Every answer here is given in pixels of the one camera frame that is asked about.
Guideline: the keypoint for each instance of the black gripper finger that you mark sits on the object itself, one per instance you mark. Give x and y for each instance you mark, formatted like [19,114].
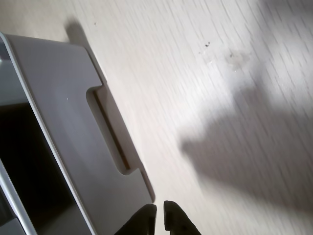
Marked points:
[177,219]
[144,221]

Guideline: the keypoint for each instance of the white plastic drawer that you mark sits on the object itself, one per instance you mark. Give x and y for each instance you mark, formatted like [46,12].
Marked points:
[73,137]

